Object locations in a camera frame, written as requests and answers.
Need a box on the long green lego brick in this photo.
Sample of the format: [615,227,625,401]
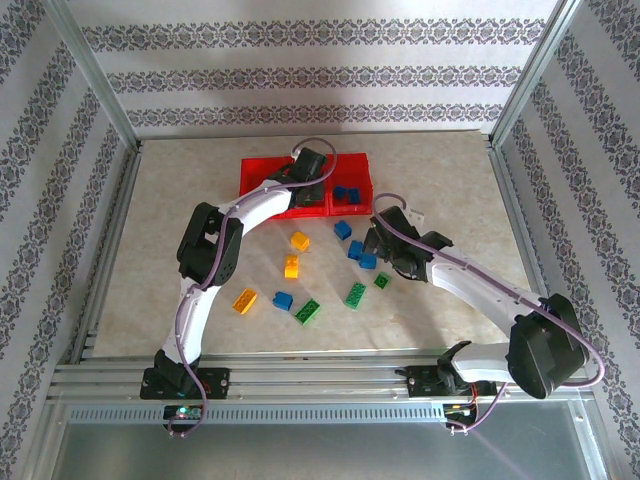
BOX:
[294,298,322,326]
[344,281,368,311]

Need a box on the long yellow lego brick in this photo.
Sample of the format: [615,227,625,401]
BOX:
[231,288,259,316]

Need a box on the grey metal plate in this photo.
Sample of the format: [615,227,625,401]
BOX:
[49,422,609,480]

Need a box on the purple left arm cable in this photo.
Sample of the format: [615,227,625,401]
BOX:
[167,137,337,437]

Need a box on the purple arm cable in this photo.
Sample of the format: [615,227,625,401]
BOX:
[372,193,606,434]
[167,137,337,437]

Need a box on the aluminium side rail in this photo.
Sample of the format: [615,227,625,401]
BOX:
[487,142,576,361]
[69,142,146,366]

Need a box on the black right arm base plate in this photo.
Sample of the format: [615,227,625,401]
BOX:
[407,364,499,400]

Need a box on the aluminium mounting rail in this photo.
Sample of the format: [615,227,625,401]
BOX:
[47,349,596,404]

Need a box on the grey slotted cable duct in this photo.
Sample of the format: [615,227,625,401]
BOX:
[67,402,447,425]

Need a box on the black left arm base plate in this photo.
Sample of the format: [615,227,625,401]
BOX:
[139,367,232,400]

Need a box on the aluminium frame post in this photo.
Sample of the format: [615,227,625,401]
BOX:
[39,0,144,151]
[487,0,584,146]

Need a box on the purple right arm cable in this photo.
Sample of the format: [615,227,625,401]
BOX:
[372,193,606,434]

